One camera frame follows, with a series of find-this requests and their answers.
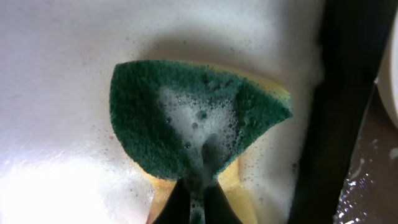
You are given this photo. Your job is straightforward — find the cream plate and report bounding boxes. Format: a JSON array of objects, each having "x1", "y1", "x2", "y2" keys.
[{"x1": 377, "y1": 21, "x2": 397, "y2": 127}]

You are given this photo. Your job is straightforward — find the green yellow sponge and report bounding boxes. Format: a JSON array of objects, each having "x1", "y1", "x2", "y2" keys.
[{"x1": 109, "y1": 60, "x2": 292, "y2": 223}]

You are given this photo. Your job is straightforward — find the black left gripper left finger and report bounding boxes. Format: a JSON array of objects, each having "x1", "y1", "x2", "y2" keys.
[{"x1": 153, "y1": 179, "x2": 190, "y2": 224}]

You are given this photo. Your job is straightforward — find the white soapy tray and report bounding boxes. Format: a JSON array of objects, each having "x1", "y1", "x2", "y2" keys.
[{"x1": 1, "y1": 0, "x2": 324, "y2": 223}]

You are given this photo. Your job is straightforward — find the dark brown tray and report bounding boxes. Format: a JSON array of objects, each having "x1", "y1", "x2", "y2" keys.
[{"x1": 288, "y1": 0, "x2": 397, "y2": 224}]

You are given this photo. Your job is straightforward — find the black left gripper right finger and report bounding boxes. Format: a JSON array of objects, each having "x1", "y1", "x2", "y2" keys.
[{"x1": 204, "y1": 183, "x2": 242, "y2": 224}]

